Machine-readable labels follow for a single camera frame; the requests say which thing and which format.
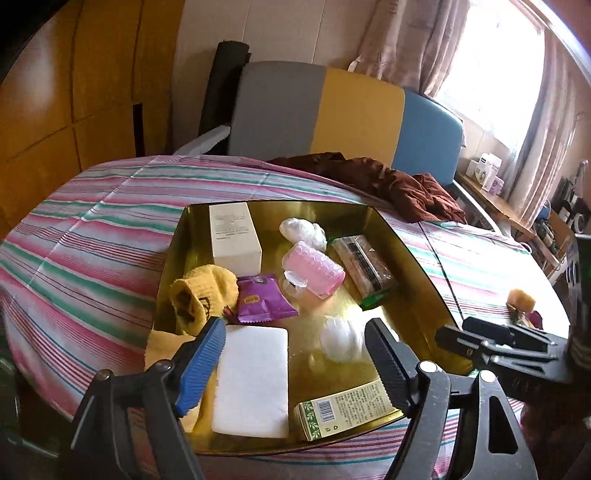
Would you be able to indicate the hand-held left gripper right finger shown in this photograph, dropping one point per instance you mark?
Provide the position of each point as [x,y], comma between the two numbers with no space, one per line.
[388,364]

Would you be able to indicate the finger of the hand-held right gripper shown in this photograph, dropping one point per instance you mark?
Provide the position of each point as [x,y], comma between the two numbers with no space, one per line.
[461,340]
[503,331]

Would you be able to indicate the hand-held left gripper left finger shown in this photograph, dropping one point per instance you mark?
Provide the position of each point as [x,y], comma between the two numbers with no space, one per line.
[198,369]

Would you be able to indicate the yellow sponge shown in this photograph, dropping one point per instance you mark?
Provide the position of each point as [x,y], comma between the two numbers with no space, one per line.
[521,300]

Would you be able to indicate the yellow cloth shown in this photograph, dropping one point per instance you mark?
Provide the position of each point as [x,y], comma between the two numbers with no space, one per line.
[161,348]

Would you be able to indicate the white plastic wad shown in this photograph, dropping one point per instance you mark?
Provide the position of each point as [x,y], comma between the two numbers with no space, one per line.
[300,229]
[341,339]

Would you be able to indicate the white sponge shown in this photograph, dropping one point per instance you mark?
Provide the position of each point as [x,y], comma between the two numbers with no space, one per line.
[251,383]

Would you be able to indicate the green and yellow box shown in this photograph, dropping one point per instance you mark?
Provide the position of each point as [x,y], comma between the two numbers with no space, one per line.
[346,410]

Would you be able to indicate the gold tray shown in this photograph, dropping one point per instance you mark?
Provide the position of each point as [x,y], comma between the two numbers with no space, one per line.
[314,318]

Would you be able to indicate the yellow towel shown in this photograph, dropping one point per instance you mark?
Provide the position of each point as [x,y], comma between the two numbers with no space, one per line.
[207,281]

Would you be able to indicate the brown bar packet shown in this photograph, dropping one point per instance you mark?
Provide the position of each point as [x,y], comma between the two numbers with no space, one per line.
[364,267]

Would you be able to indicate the tall white box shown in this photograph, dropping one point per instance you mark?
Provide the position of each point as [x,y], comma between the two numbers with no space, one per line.
[233,235]

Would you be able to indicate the cluttered wooden shelf unit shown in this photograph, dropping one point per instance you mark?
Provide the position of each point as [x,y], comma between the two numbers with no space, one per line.
[554,230]

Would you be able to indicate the red cloth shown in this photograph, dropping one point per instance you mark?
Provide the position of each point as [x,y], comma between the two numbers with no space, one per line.
[563,429]

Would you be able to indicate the wooden side table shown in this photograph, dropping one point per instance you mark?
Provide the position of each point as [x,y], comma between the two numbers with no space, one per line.
[503,210]

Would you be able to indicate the white boxes on sill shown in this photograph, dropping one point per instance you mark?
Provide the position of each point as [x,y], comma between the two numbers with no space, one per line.
[492,173]

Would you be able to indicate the small white box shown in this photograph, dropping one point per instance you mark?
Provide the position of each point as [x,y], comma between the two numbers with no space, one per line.
[474,169]

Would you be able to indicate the maroon cloth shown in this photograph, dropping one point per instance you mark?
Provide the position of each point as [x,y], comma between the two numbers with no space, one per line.
[392,184]

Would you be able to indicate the pink patterned curtain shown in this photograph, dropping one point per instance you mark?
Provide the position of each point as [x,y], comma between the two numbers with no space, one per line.
[554,115]
[406,41]

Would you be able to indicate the window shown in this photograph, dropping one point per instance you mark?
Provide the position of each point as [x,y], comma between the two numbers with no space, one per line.
[498,69]

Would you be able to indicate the grey yellow blue headboard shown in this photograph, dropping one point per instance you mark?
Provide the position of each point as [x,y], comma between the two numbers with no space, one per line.
[277,110]

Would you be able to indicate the black rolled mat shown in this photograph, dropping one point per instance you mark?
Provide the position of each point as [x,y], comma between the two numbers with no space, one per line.
[226,83]

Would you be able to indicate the wooden wardrobe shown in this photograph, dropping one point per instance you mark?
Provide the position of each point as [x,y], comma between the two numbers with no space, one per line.
[92,92]

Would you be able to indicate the white bed rail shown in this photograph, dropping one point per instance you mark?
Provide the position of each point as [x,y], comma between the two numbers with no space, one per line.
[203,141]
[480,207]

